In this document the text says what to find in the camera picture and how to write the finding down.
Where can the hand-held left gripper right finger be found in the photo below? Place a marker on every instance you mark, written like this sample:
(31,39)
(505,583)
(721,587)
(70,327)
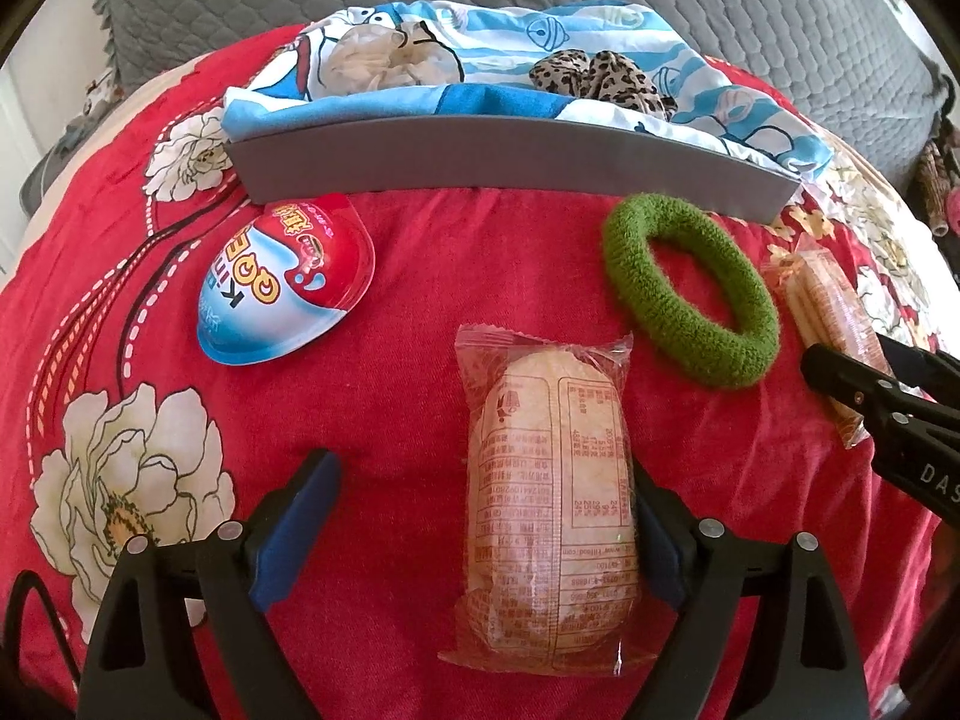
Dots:
(660,555)

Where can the clear rice cracker packet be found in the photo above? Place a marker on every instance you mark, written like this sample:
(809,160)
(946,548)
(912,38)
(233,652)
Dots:
(825,307)
(547,480)

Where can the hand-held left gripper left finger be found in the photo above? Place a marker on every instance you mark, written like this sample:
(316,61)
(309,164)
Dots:
(296,532)

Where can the green fuzzy scrunchie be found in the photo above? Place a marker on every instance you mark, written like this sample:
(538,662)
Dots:
(637,270)

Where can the sheer white scrunchie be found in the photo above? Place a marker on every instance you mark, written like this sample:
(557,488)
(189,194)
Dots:
(375,60)

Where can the pile of clothes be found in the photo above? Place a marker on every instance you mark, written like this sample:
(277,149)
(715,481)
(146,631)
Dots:
(937,187)

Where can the leopard print scrunchie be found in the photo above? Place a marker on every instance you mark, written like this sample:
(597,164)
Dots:
(600,79)

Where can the grey shallow box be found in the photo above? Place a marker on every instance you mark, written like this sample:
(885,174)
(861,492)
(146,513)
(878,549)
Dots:
(487,157)

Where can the blue striped cartoon cloth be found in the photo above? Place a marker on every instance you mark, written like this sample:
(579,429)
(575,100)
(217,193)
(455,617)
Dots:
(495,37)

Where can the red floral blanket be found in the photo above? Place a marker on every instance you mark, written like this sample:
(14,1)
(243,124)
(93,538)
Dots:
(375,420)

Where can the grey nightstand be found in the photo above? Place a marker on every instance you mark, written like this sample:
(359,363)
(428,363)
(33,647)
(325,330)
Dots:
(45,187)

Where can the grey quilted headboard cover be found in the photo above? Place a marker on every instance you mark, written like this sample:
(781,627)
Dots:
(787,15)

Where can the egg-shaped chocolate toy packet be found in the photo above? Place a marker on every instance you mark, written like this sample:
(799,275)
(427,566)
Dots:
(277,292)

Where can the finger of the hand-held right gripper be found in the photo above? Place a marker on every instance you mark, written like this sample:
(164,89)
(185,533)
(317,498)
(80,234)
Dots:
(847,379)
(930,371)

